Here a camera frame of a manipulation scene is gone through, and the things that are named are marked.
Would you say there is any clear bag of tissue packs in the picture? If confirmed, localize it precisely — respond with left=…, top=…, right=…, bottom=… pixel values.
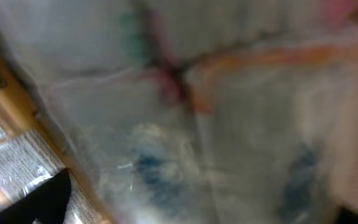
left=0, top=0, right=358, bottom=223

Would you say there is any orange spaghetti packet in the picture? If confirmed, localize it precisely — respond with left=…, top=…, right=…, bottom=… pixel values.
left=0, top=57, right=114, bottom=223

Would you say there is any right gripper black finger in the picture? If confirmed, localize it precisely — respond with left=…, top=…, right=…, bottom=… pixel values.
left=0, top=168, right=71, bottom=224

